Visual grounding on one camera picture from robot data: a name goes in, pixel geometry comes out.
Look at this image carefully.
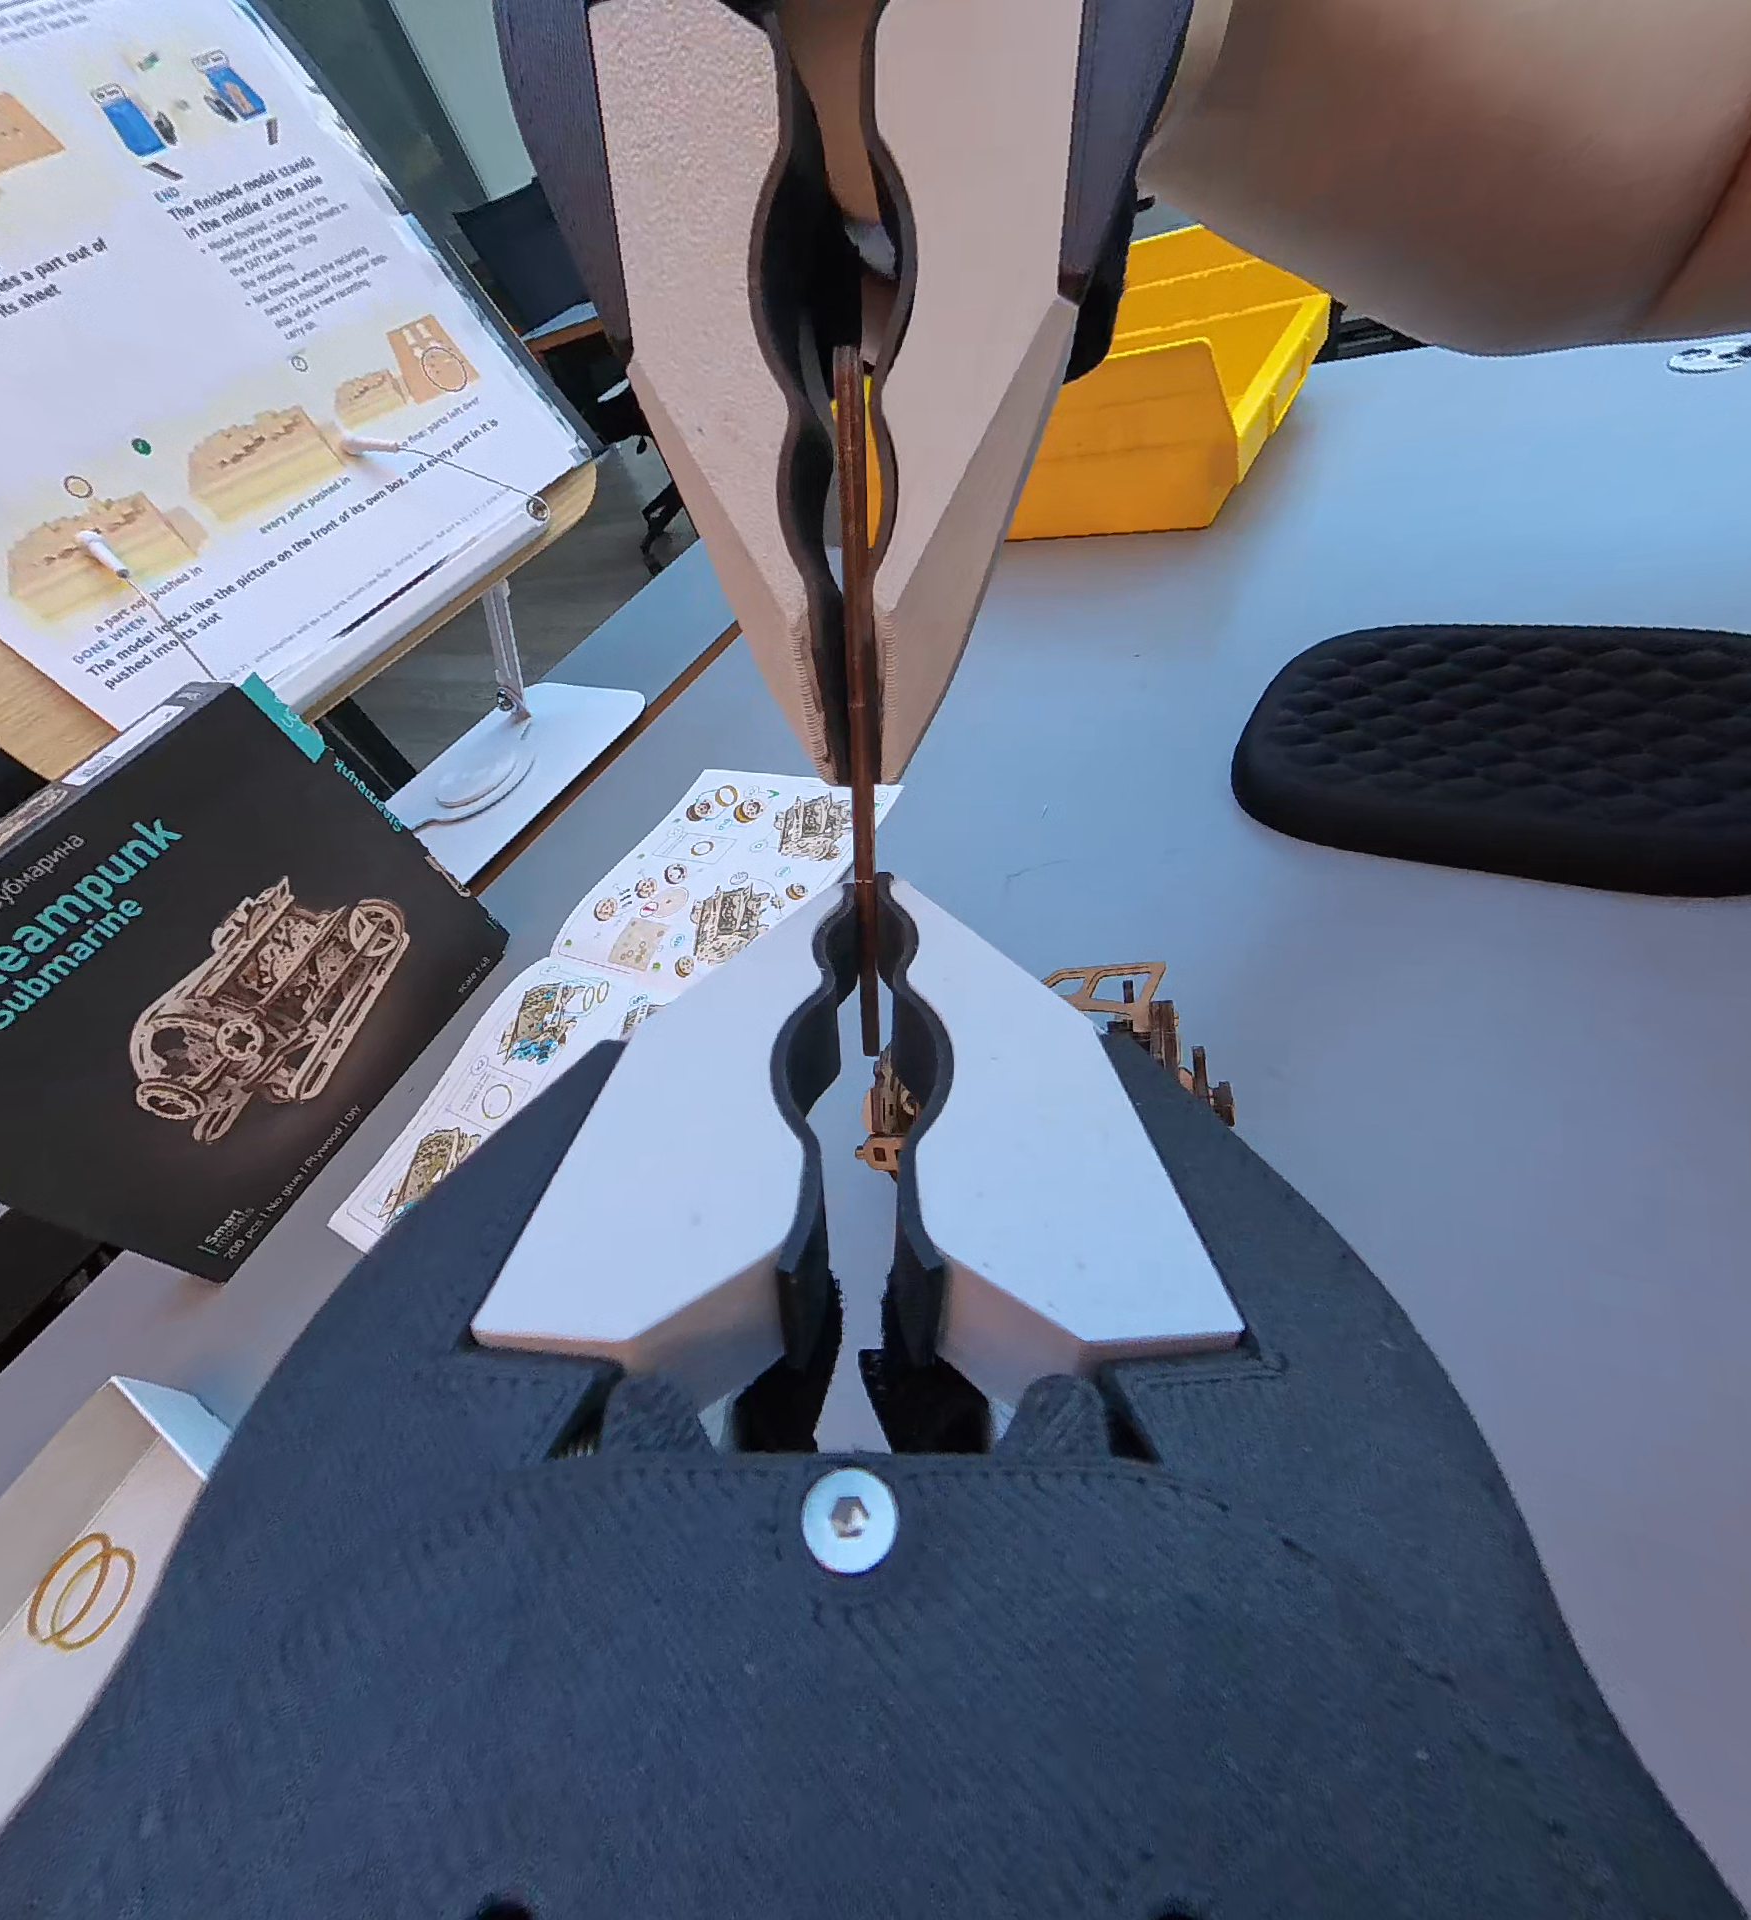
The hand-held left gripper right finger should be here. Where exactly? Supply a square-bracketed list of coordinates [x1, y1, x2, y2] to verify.
[876, 878, 1251, 1453]

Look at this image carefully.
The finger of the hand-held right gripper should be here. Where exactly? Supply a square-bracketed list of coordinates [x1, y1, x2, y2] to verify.
[830, 0, 1102, 784]
[587, 0, 878, 784]

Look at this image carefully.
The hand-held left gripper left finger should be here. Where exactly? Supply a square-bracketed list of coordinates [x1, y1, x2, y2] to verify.
[471, 878, 878, 1453]

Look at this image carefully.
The wooden submarine model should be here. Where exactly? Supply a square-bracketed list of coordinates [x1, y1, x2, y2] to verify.
[857, 960, 1241, 1187]

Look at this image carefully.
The thin wooden strip part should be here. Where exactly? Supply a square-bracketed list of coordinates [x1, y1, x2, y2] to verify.
[830, 348, 889, 1055]

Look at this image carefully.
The person's right forearm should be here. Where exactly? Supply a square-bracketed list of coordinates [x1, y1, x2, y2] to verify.
[1138, 0, 1751, 359]

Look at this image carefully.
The black model kit box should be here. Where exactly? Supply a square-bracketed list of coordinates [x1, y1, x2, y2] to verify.
[0, 675, 513, 1285]

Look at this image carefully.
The illustrated assembly booklet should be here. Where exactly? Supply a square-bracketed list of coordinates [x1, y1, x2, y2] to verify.
[327, 772, 907, 1258]

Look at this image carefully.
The yellow plastic bin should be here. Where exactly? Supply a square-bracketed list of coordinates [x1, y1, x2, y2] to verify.
[1002, 225, 1335, 541]

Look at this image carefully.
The printed instruction sheet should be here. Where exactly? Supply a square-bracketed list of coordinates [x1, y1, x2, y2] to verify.
[0, 0, 593, 736]

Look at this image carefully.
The document stand with white base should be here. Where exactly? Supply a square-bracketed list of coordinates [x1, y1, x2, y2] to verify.
[0, 449, 652, 824]

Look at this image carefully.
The black quilted cushion pad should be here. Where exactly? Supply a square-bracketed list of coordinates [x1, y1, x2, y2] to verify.
[1230, 621, 1751, 902]

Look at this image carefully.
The white cardboard box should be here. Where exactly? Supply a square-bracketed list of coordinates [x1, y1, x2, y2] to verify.
[0, 1377, 236, 1878]

